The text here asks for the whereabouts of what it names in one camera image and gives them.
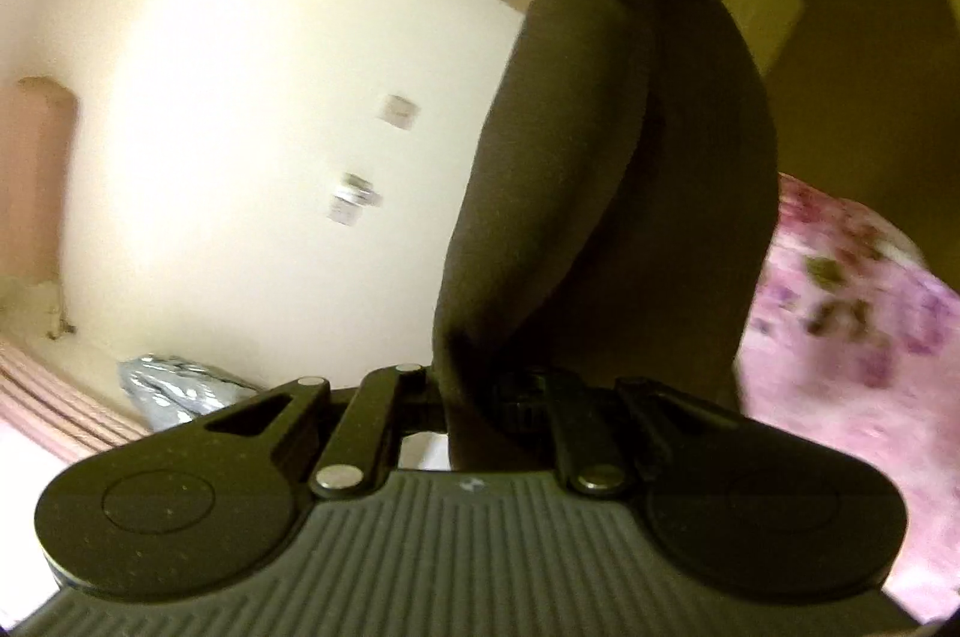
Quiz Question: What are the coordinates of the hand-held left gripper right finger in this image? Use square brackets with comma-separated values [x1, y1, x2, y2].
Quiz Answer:
[493, 369, 745, 498]

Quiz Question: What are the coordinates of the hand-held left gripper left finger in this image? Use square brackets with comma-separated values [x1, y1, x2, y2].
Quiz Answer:
[202, 363, 449, 500]

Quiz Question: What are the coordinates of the dark brown garment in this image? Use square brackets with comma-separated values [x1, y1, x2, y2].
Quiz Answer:
[431, 0, 782, 474]

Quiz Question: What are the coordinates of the silver plastic bag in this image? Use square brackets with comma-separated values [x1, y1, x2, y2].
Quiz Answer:
[116, 355, 265, 434]

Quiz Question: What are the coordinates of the pink floral blanket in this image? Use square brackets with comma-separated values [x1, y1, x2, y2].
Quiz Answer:
[731, 172, 960, 624]

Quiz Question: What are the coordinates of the pink striped cloth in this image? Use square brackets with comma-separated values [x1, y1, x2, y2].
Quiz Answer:
[0, 337, 152, 467]

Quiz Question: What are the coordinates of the white wall socket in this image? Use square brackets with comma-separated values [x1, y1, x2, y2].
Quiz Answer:
[328, 172, 384, 227]

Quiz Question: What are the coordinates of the white wall switch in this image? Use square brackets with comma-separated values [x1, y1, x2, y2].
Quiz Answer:
[379, 94, 422, 128]

